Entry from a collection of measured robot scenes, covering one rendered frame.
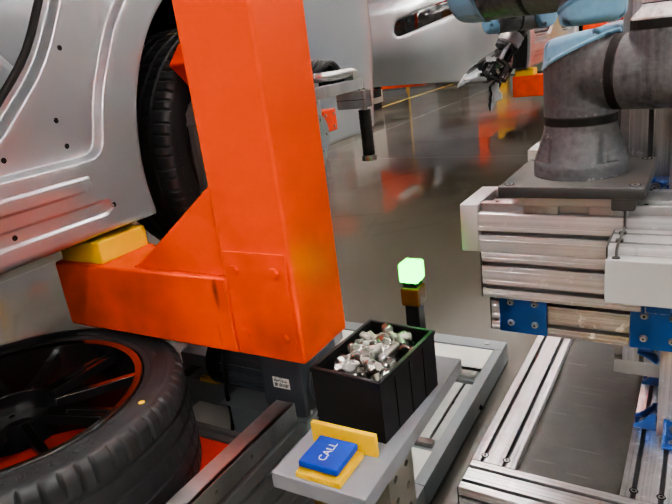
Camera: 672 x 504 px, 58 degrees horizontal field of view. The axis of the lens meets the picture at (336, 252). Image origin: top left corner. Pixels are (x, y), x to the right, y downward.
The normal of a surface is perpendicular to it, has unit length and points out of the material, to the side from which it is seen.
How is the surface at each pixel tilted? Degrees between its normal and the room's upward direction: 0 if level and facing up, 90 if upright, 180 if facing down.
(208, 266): 90
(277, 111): 90
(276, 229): 90
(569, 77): 90
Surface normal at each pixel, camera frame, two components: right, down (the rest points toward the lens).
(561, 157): -0.71, 0.01
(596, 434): -0.12, -0.94
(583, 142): -0.35, 0.04
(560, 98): -0.76, 0.30
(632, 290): -0.51, 0.33
